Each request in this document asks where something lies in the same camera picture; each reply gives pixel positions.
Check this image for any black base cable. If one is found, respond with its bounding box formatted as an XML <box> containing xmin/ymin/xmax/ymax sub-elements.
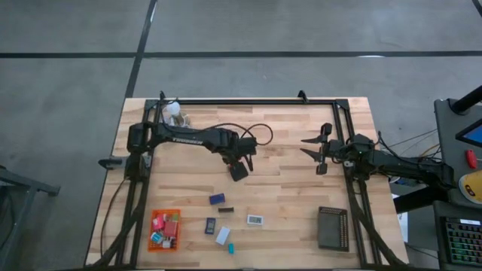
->
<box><xmin>99</xmin><ymin>178</ymin><xmax>126</xmax><ymax>258</ymax></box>

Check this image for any tablet with blue screen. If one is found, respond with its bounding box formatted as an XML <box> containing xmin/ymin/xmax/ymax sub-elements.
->
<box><xmin>455</xmin><ymin>119</ymin><xmax>482</xmax><ymax>148</ymax></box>

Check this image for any dark grey equipment cart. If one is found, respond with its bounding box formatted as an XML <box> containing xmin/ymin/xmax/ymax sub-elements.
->
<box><xmin>432</xmin><ymin>97</ymin><xmax>482</xmax><ymax>271</ymax></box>

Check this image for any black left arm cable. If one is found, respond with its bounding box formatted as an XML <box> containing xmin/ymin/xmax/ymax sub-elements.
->
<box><xmin>209</xmin><ymin>122</ymin><xmax>274</xmax><ymax>147</ymax></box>

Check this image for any dark grey plastic basket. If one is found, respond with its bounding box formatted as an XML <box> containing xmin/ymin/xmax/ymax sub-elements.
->
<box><xmin>316</xmin><ymin>206</ymin><xmax>350</xmax><ymax>252</ymax></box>

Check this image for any grey metal stand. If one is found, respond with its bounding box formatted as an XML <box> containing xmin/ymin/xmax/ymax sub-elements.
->
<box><xmin>0</xmin><ymin>165</ymin><xmax>61</xmax><ymax>271</ymax></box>

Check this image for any yellow round object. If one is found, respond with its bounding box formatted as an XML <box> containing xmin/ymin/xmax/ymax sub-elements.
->
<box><xmin>459</xmin><ymin>169</ymin><xmax>482</xmax><ymax>206</ymax></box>

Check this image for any white light bulb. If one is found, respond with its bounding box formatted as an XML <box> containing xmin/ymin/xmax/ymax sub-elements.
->
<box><xmin>164</xmin><ymin>100</ymin><xmax>186</xmax><ymax>126</ymax></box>

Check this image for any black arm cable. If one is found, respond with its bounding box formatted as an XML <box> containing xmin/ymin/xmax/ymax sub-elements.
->
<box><xmin>377</xmin><ymin>130</ymin><xmax>400</xmax><ymax>157</ymax></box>
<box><xmin>209</xmin><ymin>122</ymin><xmax>274</xmax><ymax>147</ymax></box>

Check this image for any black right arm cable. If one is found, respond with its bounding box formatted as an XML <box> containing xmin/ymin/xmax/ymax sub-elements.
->
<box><xmin>377</xmin><ymin>130</ymin><xmax>400</xmax><ymax>157</ymax></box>

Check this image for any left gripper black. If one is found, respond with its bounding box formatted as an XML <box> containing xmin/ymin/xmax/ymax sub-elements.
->
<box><xmin>225</xmin><ymin>135</ymin><xmax>259</xmax><ymax>182</ymax></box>

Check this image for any light grey digital thermometer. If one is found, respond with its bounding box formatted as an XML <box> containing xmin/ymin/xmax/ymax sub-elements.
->
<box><xmin>215</xmin><ymin>226</ymin><xmax>231</xmax><ymax>246</ymax></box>

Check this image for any black pole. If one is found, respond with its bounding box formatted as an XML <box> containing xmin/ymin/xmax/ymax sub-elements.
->
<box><xmin>450</xmin><ymin>85</ymin><xmax>482</xmax><ymax>115</ymax></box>

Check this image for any backlit keyboard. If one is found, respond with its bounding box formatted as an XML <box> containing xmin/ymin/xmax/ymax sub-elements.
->
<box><xmin>445</xmin><ymin>217</ymin><xmax>482</xmax><ymax>266</ymax></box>

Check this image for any orange plastic basket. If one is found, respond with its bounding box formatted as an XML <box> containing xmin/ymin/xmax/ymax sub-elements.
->
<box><xmin>148</xmin><ymin>209</ymin><xmax>182</xmax><ymax>253</ymax></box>

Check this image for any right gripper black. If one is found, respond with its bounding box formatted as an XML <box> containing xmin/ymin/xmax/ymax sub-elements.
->
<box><xmin>300</xmin><ymin>122</ymin><xmax>349</xmax><ymax>175</ymax></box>

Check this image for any black aluminium table frame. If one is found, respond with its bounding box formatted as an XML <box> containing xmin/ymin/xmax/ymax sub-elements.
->
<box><xmin>114</xmin><ymin>97</ymin><xmax>408</xmax><ymax>270</ymax></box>

